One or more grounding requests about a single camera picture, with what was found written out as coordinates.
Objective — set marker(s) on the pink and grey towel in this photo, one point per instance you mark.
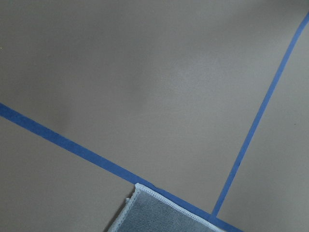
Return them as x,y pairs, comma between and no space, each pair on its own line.
148,211

